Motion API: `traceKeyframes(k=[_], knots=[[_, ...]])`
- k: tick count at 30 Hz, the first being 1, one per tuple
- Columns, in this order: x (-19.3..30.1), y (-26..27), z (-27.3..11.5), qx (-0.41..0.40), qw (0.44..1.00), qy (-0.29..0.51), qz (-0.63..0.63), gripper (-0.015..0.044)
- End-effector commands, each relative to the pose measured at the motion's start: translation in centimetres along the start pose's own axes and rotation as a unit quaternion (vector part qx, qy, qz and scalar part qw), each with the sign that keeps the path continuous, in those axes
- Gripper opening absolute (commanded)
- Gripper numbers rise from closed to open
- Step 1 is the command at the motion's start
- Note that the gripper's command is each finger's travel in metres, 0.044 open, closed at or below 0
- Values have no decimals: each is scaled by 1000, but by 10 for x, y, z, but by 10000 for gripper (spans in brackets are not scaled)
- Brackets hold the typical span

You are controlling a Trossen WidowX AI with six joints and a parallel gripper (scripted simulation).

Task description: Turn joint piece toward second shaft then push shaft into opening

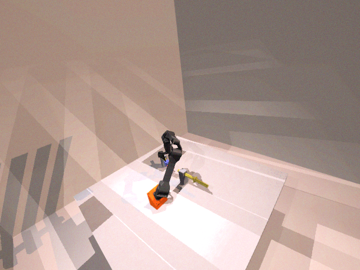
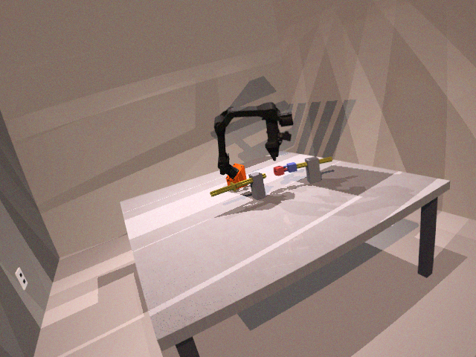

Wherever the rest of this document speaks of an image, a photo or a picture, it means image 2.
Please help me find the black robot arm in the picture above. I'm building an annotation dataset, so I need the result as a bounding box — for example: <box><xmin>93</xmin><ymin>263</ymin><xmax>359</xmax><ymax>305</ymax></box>
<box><xmin>214</xmin><ymin>102</ymin><xmax>293</xmax><ymax>179</ymax></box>

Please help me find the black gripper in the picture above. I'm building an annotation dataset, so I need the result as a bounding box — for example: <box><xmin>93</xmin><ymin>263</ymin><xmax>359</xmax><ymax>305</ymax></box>
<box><xmin>265</xmin><ymin>127</ymin><xmax>283</xmax><ymax>161</ymax></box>

